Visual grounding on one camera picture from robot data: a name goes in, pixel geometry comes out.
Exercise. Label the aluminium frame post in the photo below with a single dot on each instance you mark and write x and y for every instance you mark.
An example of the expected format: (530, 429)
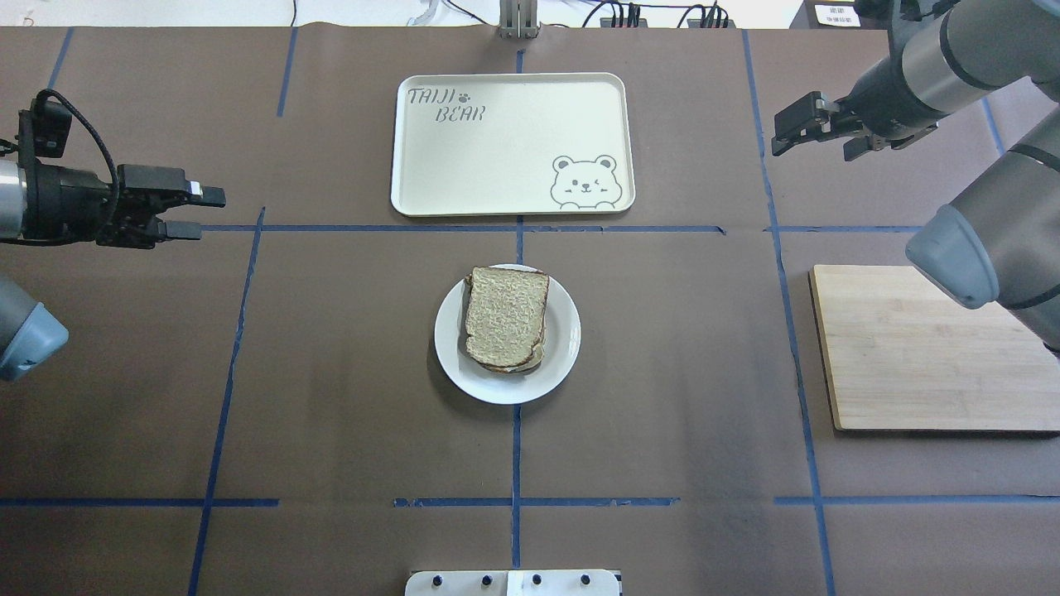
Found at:
(518, 19)

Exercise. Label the white round plate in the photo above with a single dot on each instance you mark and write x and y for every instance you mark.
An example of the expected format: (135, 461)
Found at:
(562, 337)

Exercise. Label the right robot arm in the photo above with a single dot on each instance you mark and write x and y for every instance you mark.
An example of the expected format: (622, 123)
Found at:
(996, 241)

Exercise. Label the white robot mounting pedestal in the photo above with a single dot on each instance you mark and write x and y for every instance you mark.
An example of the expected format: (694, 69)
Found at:
(515, 582)

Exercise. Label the cream bear serving tray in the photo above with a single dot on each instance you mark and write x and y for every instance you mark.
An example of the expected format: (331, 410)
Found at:
(489, 144)

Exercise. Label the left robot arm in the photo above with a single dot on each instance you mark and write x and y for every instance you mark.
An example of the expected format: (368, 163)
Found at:
(31, 332)

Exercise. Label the brown bread slice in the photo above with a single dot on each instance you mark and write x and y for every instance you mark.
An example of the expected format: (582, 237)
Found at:
(505, 306)

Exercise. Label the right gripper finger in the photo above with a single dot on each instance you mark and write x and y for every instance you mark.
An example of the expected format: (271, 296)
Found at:
(813, 117)
(860, 145)

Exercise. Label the bottom toast slice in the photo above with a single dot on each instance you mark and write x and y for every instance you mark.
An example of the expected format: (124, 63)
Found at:
(511, 358)

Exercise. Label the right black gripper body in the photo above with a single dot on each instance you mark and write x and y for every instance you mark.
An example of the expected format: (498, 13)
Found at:
(876, 101)

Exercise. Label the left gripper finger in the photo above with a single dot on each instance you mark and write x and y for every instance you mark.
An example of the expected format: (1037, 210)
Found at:
(176, 230)
(160, 187)

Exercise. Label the black power strip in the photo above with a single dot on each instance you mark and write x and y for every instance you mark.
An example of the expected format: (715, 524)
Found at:
(640, 15)

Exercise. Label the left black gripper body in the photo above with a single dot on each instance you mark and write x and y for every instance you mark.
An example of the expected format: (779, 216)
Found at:
(68, 201)

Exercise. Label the wooden cutting board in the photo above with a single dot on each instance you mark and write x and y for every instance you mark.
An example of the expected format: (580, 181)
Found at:
(899, 355)

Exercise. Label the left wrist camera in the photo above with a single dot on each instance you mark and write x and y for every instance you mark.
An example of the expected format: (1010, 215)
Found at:
(44, 127)

